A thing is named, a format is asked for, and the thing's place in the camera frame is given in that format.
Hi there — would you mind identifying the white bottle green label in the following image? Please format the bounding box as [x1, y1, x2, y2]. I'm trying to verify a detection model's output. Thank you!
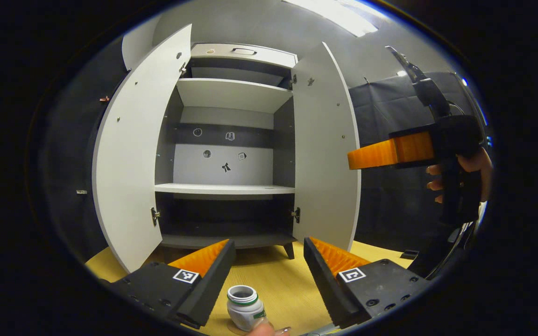
[226, 285, 268, 332]

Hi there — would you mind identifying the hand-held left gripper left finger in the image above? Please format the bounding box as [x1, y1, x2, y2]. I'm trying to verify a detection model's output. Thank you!
[109, 239, 237, 329]

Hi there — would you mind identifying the long ceiling light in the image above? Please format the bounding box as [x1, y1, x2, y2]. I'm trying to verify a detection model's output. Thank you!
[282, 0, 380, 38]

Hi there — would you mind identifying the white cabinet door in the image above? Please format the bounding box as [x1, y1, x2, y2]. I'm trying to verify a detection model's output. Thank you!
[291, 42, 361, 253]
[92, 24, 193, 274]

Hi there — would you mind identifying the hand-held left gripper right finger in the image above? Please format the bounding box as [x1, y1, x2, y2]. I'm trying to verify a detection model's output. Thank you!
[303, 237, 432, 329]

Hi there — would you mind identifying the black backdrop cloth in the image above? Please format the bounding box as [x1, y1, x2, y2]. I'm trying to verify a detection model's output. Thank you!
[40, 37, 489, 263]

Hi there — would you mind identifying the beige cabinet drawer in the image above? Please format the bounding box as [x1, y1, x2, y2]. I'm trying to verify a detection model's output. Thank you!
[190, 43, 299, 70]

